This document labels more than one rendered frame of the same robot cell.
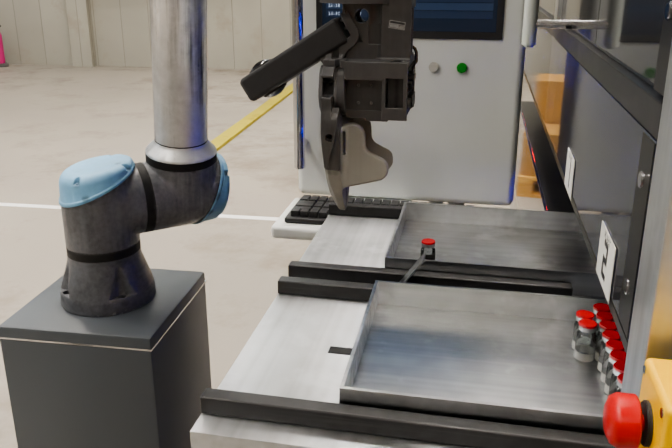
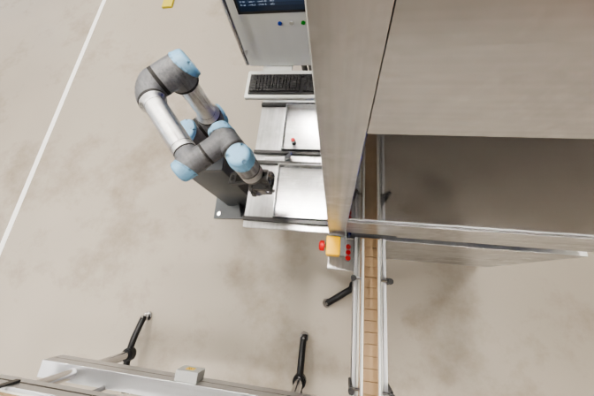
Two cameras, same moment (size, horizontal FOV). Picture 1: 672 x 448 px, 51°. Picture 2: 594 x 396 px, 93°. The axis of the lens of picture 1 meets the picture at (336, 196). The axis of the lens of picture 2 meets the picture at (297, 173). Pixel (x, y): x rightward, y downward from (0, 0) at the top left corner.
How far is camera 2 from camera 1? 0.91 m
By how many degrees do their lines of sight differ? 50
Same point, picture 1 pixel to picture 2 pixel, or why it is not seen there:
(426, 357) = (293, 191)
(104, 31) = not seen: outside the picture
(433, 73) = (292, 25)
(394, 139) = (281, 48)
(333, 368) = (270, 199)
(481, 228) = (312, 110)
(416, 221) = (291, 109)
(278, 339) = not seen: hidden behind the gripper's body
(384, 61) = (263, 187)
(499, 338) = (311, 179)
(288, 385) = (261, 207)
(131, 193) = (199, 135)
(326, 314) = not seen: hidden behind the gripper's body
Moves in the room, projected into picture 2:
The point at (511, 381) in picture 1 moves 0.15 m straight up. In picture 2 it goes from (312, 199) to (309, 189)
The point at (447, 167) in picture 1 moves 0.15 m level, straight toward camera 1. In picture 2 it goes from (303, 56) to (302, 76)
